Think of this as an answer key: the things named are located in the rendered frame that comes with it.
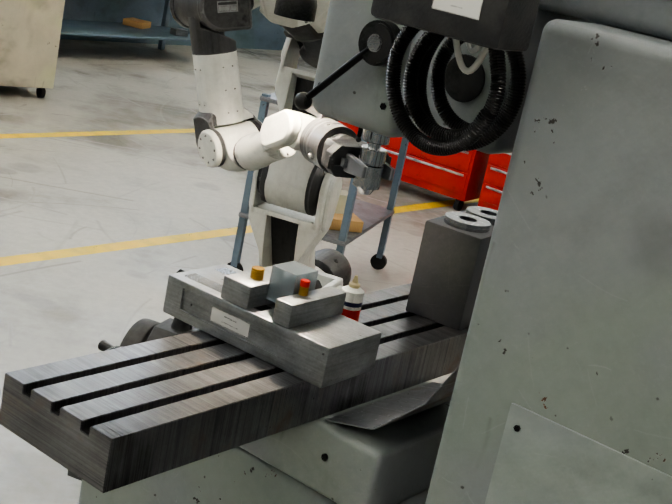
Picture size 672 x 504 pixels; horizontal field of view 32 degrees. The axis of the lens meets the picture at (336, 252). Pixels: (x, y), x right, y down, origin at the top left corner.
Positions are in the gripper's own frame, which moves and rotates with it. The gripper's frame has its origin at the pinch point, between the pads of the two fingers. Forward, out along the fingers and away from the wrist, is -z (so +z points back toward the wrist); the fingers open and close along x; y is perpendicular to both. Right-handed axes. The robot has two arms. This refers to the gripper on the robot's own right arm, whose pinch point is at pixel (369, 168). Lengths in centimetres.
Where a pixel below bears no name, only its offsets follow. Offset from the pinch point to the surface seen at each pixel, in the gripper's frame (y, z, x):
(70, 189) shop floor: 128, 400, 90
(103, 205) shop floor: 128, 374, 99
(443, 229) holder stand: 12.5, 6.5, 23.8
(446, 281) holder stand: 21.9, 3.7, 25.3
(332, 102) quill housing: -10.8, -0.7, -10.4
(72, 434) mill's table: 33, -27, -56
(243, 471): 54, -5, -15
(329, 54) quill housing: -18.1, 1.7, -11.4
